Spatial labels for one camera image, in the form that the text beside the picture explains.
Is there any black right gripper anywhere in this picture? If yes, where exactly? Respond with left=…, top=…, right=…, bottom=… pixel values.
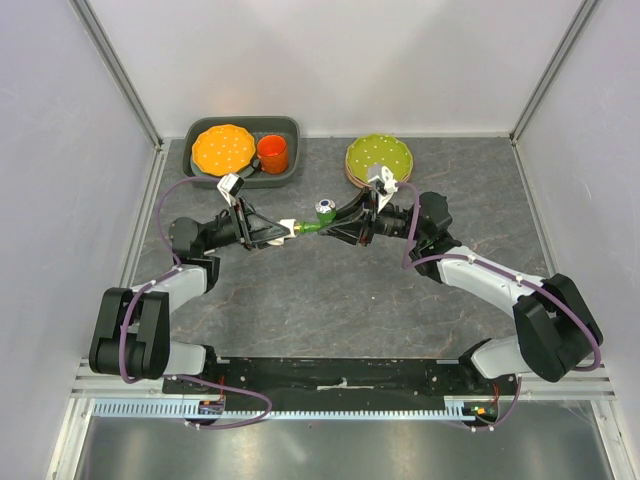
left=319, top=186, right=424, bottom=247

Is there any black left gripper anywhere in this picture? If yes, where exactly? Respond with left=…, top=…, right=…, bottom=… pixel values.
left=201, top=196, right=293, bottom=252

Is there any green plastic water faucet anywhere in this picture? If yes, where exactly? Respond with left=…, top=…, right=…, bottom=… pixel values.
left=293, top=199, right=337, bottom=235

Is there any white pvc elbow fitting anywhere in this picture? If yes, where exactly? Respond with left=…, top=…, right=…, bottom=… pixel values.
left=268, top=219, right=297, bottom=246

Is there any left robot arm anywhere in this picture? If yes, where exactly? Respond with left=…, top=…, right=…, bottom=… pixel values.
left=88, top=198, right=296, bottom=393

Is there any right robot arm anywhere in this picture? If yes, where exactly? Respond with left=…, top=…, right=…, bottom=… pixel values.
left=316, top=189, right=603, bottom=394

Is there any tan bottom plate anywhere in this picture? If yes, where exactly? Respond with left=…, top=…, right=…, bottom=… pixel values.
left=346, top=170, right=411, bottom=188

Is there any pink plate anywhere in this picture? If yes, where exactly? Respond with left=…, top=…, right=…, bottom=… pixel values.
left=345, top=164, right=415, bottom=190

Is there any teal plate under orange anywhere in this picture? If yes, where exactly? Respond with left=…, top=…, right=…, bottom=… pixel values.
left=189, top=157, right=260, bottom=179

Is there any green dotted plate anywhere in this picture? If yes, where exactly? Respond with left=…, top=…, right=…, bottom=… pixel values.
left=345, top=133, right=413, bottom=180

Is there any orange mug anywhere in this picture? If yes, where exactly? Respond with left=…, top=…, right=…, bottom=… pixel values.
left=250, top=134, right=289, bottom=175

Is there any orange dotted plate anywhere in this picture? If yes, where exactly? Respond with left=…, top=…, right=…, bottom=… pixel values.
left=192, top=124, right=255, bottom=177

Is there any grey plastic dish tub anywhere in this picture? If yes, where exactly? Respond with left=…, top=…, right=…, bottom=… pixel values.
left=182, top=116, right=300, bottom=189

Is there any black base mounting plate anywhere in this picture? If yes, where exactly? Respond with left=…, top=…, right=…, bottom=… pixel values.
left=162, top=356, right=519, bottom=409

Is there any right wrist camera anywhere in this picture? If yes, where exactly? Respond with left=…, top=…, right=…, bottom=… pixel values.
left=367, top=163, right=398, bottom=213

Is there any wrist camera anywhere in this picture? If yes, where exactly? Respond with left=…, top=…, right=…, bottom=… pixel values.
left=367, top=163, right=398, bottom=213
left=217, top=173, right=245, bottom=207

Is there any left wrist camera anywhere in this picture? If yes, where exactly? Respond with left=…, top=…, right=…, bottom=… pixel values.
left=217, top=173, right=245, bottom=207

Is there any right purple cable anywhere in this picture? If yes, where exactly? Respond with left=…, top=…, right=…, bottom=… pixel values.
left=397, top=182, right=605, bottom=371

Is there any purple cable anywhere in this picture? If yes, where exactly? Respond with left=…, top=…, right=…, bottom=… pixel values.
left=119, top=177, right=224, bottom=386
left=397, top=182, right=605, bottom=371

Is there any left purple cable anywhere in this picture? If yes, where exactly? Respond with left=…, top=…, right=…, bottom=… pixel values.
left=119, top=177, right=224, bottom=386

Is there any grey slotted cable duct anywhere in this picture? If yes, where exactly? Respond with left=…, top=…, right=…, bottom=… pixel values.
left=92, top=398, right=486, bottom=421

